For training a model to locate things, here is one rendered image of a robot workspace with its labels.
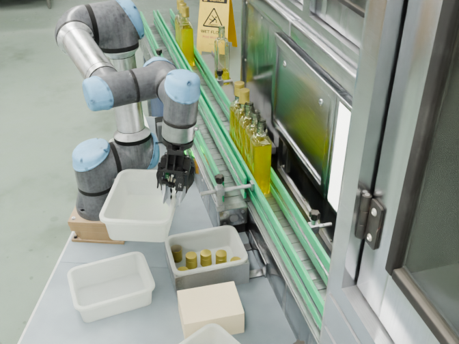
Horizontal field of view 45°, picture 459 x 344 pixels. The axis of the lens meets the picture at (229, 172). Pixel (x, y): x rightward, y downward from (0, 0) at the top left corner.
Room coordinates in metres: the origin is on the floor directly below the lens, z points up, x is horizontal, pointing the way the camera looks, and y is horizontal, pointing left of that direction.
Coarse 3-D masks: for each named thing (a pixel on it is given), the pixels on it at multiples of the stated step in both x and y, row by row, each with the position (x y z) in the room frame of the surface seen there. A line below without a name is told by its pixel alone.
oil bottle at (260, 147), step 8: (256, 136) 1.45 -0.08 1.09; (264, 136) 1.45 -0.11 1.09; (256, 144) 1.43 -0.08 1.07; (264, 144) 1.43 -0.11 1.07; (256, 152) 1.43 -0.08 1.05; (264, 152) 1.43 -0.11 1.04; (256, 160) 1.43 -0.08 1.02; (264, 160) 1.43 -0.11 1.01; (256, 168) 1.43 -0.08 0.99; (264, 168) 1.43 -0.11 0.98; (256, 176) 1.43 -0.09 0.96; (264, 176) 1.43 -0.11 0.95; (264, 184) 1.44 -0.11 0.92; (264, 192) 1.44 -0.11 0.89
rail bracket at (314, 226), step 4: (312, 212) 1.18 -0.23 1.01; (316, 212) 1.18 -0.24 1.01; (312, 216) 1.17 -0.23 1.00; (316, 216) 1.16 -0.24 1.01; (312, 220) 1.17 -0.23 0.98; (316, 220) 1.17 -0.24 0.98; (308, 224) 1.18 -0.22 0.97; (312, 224) 1.17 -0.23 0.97; (316, 224) 1.18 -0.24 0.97; (320, 224) 1.19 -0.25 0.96; (324, 224) 1.19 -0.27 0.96; (328, 224) 1.19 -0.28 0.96; (312, 228) 1.16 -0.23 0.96; (316, 228) 1.17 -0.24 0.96; (320, 228) 1.18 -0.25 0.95; (316, 232) 1.17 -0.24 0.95
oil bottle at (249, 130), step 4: (248, 128) 1.51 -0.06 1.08; (252, 128) 1.50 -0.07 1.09; (256, 128) 1.50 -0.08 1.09; (248, 132) 1.50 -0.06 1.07; (252, 132) 1.49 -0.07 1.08; (248, 136) 1.50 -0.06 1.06; (248, 140) 1.50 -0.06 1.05; (248, 144) 1.49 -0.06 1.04; (248, 148) 1.49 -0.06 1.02; (248, 152) 1.49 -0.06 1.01; (248, 156) 1.49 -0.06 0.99; (248, 160) 1.49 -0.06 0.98; (248, 164) 1.49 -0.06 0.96
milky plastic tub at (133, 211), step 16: (128, 176) 1.21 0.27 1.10; (144, 176) 1.21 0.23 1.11; (112, 192) 1.12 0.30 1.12; (128, 192) 1.21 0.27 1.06; (144, 192) 1.21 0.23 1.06; (160, 192) 1.20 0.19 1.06; (112, 208) 1.09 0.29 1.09; (128, 208) 1.14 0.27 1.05; (144, 208) 1.14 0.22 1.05; (160, 208) 1.14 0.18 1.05; (112, 224) 1.00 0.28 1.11; (128, 224) 1.00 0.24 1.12; (144, 224) 1.00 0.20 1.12; (160, 224) 0.99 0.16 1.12; (128, 240) 1.02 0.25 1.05; (144, 240) 1.01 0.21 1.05; (160, 240) 1.01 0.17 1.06
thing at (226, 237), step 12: (216, 228) 1.31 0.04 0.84; (228, 228) 1.32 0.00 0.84; (168, 240) 1.26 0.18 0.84; (180, 240) 1.28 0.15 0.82; (192, 240) 1.29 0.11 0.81; (204, 240) 1.30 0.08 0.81; (216, 240) 1.30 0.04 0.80; (228, 240) 1.31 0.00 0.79; (240, 240) 1.26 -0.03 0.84; (168, 252) 1.20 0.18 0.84; (228, 252) 1.28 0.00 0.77; (240, 252) 1.22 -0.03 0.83; (180, 264) 1.23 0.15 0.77; (228, 264) 1.15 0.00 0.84
